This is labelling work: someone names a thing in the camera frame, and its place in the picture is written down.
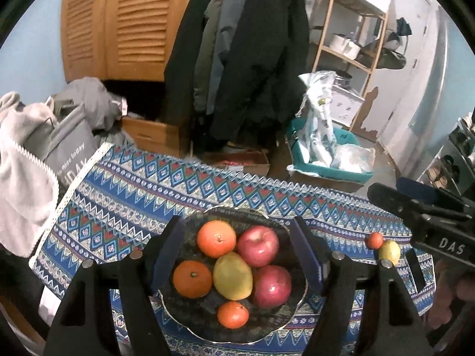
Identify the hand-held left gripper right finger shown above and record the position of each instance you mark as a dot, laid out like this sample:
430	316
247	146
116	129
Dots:
306	252

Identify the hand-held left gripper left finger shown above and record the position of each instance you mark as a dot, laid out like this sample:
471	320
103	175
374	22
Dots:
169	252

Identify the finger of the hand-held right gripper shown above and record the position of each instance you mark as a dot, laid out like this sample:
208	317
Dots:
393	200
415	187

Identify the orange with stem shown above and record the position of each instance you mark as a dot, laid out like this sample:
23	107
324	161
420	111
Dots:
192	280

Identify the red apple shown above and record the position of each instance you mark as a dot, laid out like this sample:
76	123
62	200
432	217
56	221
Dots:
258	245
272	286

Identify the large navel orange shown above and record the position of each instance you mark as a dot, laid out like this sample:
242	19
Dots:
216	239

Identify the yellow mango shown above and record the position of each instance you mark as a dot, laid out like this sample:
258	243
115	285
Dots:
233	276

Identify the dark patterned glass plate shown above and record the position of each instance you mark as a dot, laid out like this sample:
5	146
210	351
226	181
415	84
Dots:
196	315

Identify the small mandarin orange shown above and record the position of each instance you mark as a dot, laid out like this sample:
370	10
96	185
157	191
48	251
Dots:
374	240
232	314

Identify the person's right hand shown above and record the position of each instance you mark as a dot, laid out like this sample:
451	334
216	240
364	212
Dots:
452	296

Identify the yellow lemon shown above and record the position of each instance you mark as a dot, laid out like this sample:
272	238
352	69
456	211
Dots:
389	251

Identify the clear plastic bag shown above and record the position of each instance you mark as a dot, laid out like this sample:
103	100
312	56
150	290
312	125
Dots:
352	157

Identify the blue patterned tablecloth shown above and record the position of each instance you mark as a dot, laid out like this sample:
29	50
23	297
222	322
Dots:
130	193

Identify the teal plastic bin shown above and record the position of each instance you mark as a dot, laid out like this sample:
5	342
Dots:
300	155

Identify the white printed box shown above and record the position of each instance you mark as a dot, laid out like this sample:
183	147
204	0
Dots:
347	105

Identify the white door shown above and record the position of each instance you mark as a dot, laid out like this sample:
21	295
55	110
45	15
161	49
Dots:
412	81

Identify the white printed plastic bag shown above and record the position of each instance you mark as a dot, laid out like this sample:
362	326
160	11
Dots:
319	118

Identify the cardboard box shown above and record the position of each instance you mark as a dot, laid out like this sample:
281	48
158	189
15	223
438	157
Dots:
241	161

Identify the wooden drawer box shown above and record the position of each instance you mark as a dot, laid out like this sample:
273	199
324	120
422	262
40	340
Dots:
156	135

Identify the dark green hanging bag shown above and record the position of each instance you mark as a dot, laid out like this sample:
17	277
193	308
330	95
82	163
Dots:
395	48

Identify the grey printed fabric bag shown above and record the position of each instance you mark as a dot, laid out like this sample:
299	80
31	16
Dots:
70	144

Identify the wooden shelf rack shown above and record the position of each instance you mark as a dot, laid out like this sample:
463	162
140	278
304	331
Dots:
374	44

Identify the white pot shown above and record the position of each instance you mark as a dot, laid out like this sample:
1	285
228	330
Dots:
345	46

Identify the white towel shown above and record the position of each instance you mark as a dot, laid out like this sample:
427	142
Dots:
22	178

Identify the grey jacket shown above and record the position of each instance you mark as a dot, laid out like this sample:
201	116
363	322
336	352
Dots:
92	100

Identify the black hanging coat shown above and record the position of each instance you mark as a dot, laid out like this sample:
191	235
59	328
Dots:
267	52

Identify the grey hanging coat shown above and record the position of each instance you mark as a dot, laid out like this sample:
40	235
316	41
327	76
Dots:
222	44

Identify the wooden louvered cabinet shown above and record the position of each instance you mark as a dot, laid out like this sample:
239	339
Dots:
122	22

